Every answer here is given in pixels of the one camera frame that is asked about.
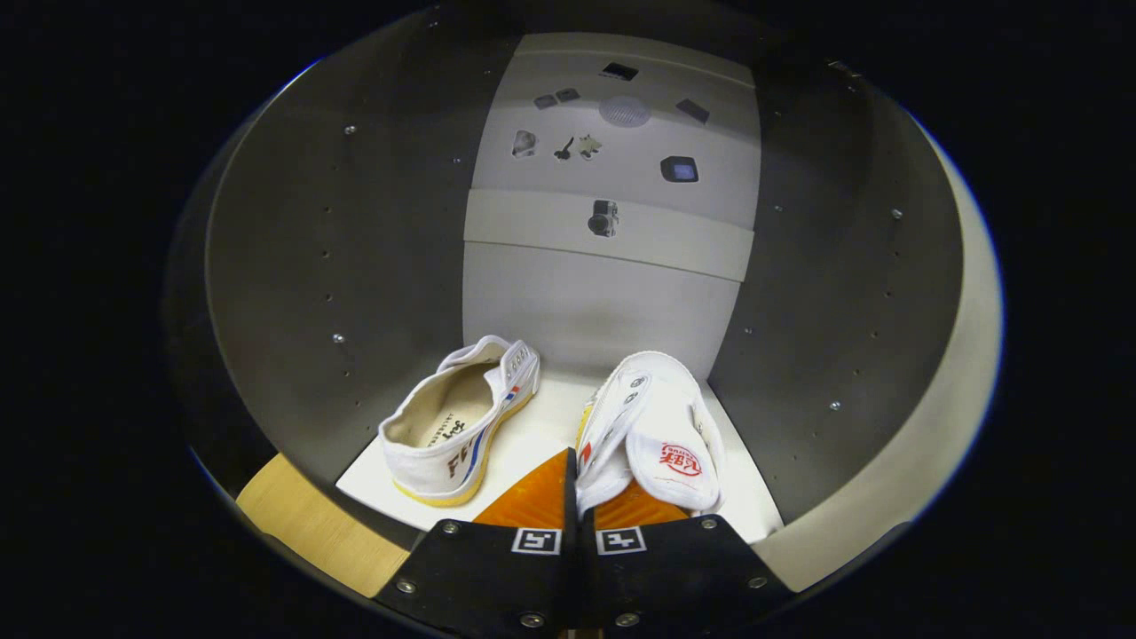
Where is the white canvas shoe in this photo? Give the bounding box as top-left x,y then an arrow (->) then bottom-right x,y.
379,335 -> 542,509
574,351 -> 727,520

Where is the grey shoe cabinet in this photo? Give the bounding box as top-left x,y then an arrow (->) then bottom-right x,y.
164,4 -> 968,556

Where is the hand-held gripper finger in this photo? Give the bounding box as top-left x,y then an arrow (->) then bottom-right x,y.
580,482 -> 797,635
371,446 -> 584,635

